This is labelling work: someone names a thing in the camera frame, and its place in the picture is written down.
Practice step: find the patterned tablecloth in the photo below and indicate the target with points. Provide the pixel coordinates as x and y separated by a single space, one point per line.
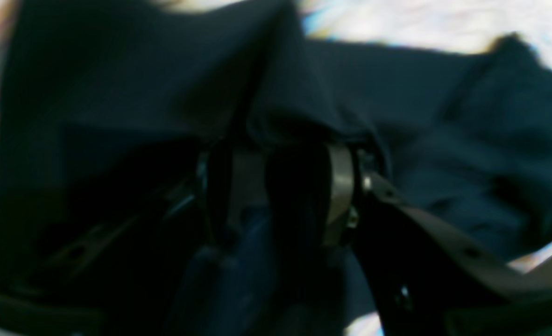
421 23

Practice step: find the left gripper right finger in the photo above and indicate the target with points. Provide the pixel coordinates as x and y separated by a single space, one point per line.
426 277

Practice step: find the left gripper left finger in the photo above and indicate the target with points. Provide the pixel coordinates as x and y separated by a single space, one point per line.
154 270

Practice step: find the black T-shirt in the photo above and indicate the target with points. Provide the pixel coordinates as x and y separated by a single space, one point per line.
117 93

